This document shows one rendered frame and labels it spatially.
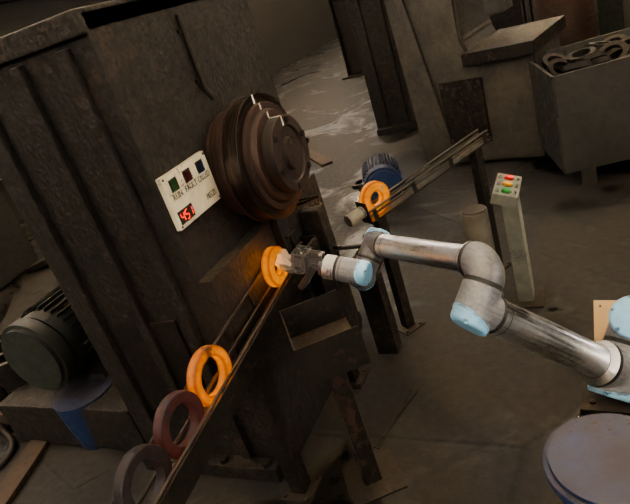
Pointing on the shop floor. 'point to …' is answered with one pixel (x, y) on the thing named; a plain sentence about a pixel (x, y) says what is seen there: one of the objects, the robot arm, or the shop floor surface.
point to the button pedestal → (524, 292)
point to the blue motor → (381, 171)
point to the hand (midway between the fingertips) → (274, 262)
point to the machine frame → (146, 201)
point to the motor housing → (381, 316)
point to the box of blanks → (595, 101)
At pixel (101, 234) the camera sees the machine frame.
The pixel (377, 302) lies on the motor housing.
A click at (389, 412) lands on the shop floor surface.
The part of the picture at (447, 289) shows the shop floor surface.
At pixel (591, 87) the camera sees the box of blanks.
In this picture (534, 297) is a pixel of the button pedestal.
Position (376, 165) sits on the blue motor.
